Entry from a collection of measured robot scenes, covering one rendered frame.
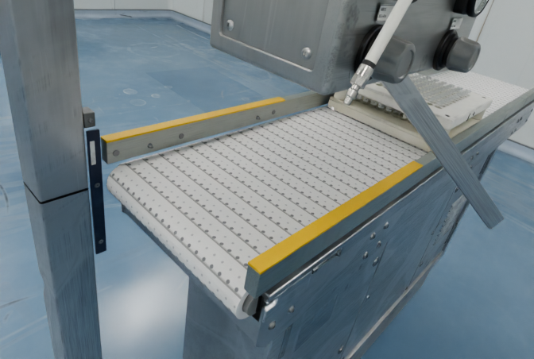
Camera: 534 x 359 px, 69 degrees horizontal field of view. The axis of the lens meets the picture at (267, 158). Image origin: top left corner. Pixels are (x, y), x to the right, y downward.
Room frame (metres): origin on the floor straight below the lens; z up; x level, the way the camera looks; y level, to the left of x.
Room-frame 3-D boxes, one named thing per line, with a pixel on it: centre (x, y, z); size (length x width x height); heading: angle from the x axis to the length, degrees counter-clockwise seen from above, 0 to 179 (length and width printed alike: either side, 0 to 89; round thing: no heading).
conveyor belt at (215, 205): (0.85, -0.32, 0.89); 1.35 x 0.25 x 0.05; 141
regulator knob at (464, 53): (0.33, -0.14, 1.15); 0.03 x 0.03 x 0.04; 51
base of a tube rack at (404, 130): (0.80, -0.28, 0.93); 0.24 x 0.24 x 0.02; 51
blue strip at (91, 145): (0.41, 0.22, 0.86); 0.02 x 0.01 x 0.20; 141
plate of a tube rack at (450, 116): (0.80, -0.28, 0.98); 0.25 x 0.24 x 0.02; 51
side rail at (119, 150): (0.93, -0.21, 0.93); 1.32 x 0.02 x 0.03; 141
